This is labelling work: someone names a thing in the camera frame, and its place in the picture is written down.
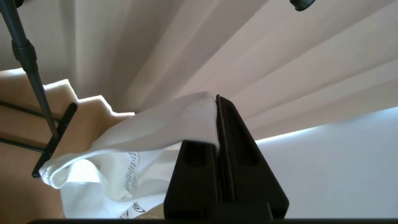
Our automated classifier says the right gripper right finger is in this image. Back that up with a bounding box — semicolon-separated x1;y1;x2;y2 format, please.
216;95;290;218

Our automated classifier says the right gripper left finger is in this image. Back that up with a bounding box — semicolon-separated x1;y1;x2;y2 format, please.
164;139;222;218

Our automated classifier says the white garment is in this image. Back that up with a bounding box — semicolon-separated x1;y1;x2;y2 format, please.
39;91;220;219

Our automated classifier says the black clothes rack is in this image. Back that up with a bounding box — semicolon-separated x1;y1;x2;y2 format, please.
0;0;317;179

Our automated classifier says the beige curtain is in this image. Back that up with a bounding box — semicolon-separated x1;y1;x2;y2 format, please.
0;0;398;141

